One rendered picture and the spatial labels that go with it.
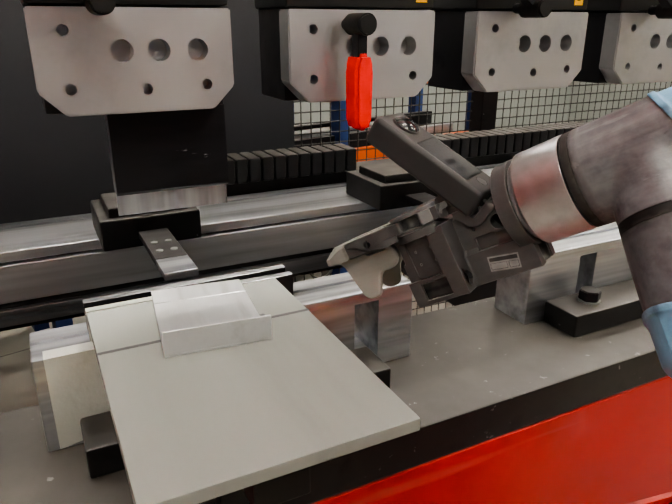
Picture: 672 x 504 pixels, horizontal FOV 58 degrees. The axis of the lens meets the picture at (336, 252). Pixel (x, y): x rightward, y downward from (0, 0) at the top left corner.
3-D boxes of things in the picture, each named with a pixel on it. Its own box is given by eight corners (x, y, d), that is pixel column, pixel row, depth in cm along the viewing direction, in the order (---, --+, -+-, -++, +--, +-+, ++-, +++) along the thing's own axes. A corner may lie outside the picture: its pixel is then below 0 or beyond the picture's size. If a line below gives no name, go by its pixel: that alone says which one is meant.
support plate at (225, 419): (138, 524, 33) (136, 509, 32) (87, 322, 55) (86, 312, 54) (420, 430, 40) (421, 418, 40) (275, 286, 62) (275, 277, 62)
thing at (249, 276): (90, 341, 56) (85, 312, 55) (87, 328, 58) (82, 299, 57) (293, 300, 64) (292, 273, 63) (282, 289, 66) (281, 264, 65)
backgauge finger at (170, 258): (122, 300, 60) (116, 252, 59) (93, 226, 82) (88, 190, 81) (239, 278, 65) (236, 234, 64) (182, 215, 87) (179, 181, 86)
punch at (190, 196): (120, 219, 54) (106, 109, 51) (117, 213, 56) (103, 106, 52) (230, 204, 58) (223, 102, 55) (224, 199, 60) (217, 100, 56)
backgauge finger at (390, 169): (440, 242, 76) (443, 203, 75) (345, 194, 98) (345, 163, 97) (514, 229, 81) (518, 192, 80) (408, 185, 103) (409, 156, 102)
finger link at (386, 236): (341, 265, 55) (419, 234, 50) (334, 249, 55) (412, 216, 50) (368, 250, 59) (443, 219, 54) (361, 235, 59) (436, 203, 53)
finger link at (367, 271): (332, 315, 60) (407, 290, 54) (306, 260, 59) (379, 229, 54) (349, 304, 62) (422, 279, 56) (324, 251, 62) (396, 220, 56)
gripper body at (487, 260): (411, 311, 53) (539, 273, 46) (370, 222, 53) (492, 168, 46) (447, 282, 59) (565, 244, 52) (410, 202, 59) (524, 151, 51)
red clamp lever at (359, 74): (357, 132, 53) (359, 12, 50) (336, 125, 57) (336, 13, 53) (375, 131, 54) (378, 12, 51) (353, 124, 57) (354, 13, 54)
